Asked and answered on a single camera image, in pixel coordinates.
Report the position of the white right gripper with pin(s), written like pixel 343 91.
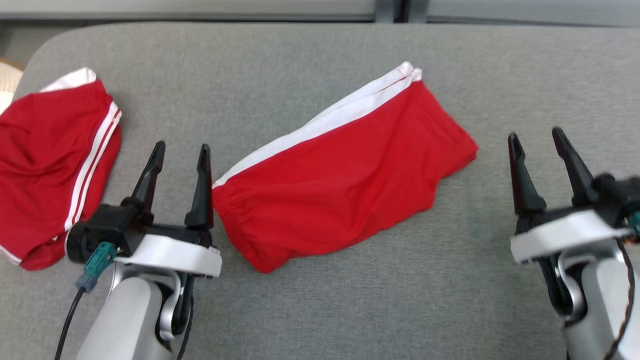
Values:
pixel 565 232

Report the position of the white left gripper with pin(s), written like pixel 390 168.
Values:
pixel 175 255

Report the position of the red shirt white striped trim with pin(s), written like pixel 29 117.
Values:
pixel 40 165

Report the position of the red shorts white trim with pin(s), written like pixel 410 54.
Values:
pixel 340 180

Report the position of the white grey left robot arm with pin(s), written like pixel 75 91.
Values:
pixel 130 320

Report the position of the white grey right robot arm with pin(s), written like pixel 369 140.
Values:
pixel 605 300

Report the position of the beige perforated laundry basket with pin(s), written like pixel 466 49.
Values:
pixel 7 85

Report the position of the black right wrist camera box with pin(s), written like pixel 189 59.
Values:
pixel 617 192

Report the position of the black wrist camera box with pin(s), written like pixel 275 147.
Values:
pixel 617 192
pixel 112 220

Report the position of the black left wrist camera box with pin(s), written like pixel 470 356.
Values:
pixel 112 220

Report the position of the grey partition post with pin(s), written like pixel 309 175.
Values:
pixel 387 10

